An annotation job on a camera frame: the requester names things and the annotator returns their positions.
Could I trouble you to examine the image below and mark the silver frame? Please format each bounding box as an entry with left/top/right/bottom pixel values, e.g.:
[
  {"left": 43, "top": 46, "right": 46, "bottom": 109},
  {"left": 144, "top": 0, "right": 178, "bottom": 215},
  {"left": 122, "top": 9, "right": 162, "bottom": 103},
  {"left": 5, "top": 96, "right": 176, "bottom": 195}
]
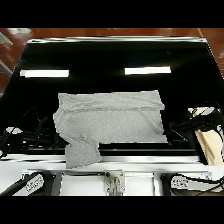
[{"left": 0, "top": 35, "right": 224, "bottom": 197}]

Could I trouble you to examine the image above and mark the beige garment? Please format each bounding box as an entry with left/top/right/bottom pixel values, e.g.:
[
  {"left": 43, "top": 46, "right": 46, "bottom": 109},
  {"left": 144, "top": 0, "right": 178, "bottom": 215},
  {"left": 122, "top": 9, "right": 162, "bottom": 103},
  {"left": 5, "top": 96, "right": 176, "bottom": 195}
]
[{"left": 187, "top": 106, "right": 224, "bottom": 166}]

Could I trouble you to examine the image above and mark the grey T-shirt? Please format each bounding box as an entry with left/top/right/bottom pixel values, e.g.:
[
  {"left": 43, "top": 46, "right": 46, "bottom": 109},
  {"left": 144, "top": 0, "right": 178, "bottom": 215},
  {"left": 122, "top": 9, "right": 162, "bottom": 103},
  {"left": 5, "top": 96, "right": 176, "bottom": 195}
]
[{"left": 52, "top": 89, "right": 169, "bottom": 170}]

